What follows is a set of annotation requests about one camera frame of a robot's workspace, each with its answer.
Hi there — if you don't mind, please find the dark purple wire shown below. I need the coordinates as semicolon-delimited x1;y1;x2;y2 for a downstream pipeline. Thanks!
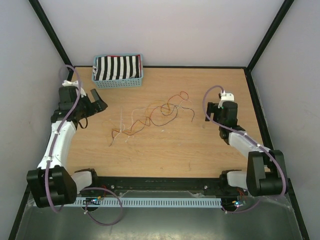
108;104;196;148

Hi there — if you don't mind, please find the white zip tie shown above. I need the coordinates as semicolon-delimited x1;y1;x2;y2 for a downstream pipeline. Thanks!
119;107;126;133

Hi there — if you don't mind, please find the yellow wire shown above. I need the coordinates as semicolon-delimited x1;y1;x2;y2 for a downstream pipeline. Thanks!
102;99;176;137

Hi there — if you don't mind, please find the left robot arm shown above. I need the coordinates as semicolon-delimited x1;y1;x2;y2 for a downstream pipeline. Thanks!
26;84;108;208

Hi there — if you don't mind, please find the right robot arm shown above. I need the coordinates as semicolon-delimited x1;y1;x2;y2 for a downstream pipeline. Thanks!
205;101;288;197

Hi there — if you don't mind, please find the black white striped cloth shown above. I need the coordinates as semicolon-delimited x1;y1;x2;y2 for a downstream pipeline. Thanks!
92;54;143;81

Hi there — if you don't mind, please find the light blue plastic basket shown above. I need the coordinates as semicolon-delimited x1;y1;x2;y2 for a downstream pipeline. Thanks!
91;53;144;89

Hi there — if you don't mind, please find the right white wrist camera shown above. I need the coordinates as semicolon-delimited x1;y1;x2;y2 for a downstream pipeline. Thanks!
218;90;235;108

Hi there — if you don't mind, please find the black enclosure frame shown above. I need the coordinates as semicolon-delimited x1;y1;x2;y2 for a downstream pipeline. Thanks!
7;0;311;240

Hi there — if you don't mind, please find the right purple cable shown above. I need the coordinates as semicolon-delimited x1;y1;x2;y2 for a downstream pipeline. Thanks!
202;85;290;213

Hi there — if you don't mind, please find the purple cable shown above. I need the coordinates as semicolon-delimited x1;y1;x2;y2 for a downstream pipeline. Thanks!
44;64;124;227
202;85;290;213

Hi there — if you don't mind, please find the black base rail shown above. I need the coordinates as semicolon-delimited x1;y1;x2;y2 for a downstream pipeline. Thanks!
91;176;247;198

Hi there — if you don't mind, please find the light blue slotted cable duct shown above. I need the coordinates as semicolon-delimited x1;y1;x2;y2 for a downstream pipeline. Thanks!
67;197;222;208

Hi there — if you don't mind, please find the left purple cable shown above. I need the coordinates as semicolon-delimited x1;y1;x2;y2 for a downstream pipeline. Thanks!
44;64;124;227

